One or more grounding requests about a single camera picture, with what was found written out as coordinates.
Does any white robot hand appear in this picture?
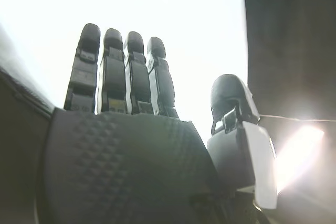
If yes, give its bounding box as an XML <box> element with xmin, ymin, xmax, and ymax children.
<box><xmin>33</xmin><ymin>23</ymin><xmax>278</xmax><ymax>224</ymax></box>

